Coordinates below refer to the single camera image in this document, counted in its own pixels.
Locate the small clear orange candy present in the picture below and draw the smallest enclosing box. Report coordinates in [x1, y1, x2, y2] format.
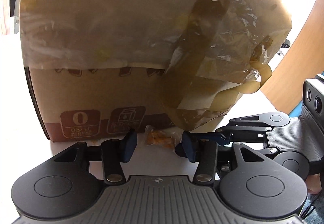
[144, 125, 181, 150]

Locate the brown taped cardboard box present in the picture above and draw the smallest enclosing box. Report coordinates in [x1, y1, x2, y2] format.
[19, 0, 292, 142]

